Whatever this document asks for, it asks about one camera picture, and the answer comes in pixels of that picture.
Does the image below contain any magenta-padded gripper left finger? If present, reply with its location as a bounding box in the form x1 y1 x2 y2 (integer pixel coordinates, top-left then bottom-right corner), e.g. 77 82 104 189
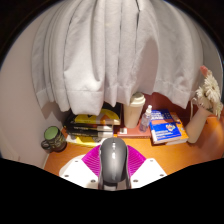
59 143 103 190

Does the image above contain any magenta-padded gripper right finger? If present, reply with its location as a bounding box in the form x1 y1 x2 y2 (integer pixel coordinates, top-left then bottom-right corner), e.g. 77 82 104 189
126 144 168 190

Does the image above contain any dark grey computer mouse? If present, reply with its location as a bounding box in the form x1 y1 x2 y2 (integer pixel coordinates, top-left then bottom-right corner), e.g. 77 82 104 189
99 137 130 191

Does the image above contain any red brown flat book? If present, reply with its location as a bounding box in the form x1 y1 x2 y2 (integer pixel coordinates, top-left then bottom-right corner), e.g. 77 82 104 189
116 126 152 140

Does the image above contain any stack of black yellow books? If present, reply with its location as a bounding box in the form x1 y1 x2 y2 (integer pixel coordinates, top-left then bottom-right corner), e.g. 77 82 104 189
63 103 123 148

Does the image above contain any clear small spray bottle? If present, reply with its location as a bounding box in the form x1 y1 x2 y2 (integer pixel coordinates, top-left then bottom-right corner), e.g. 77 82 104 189
138 104 153 133

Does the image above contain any green camouflage mug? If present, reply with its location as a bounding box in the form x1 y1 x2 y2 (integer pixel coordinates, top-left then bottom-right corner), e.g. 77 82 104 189
40 125 68 154

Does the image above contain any blue paperback book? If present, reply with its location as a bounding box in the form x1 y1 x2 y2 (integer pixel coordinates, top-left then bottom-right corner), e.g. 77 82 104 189
148 109 184 145

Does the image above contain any beige lidded tumbler cup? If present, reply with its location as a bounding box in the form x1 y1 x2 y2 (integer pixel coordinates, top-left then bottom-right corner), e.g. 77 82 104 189
123 92 147 129

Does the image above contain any white ceramic vase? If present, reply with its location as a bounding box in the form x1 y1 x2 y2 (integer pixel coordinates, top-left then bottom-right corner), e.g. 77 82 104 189
185 98 214 144

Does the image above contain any cream artificial flower bouquet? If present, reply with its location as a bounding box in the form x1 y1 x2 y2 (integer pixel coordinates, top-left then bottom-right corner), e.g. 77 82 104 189
194 65 224 120

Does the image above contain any white pleated curtain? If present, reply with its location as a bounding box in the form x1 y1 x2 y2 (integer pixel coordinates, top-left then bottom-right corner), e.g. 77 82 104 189
31 0 214 116

